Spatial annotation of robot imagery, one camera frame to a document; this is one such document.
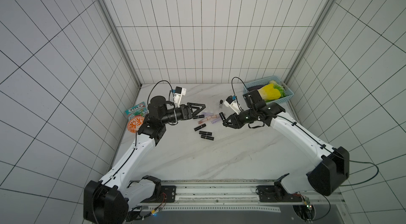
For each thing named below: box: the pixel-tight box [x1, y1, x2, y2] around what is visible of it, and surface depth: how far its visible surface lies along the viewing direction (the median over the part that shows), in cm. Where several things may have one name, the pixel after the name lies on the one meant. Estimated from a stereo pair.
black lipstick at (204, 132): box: [198, 130, 212, 136], surface depth 94 cm
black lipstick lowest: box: [200, 134, 215, 141], surface depth 93 cm
